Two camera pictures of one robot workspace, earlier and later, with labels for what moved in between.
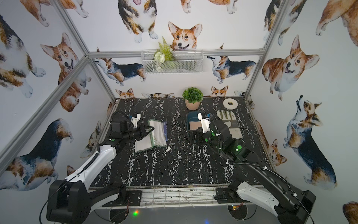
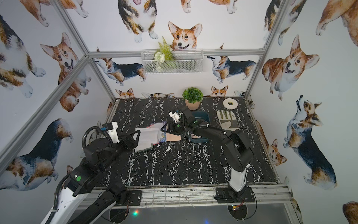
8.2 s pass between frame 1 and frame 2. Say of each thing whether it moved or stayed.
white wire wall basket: stayed
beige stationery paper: moved
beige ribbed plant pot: stayed
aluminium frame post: stayed
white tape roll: stayed
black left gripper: moved
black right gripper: moved
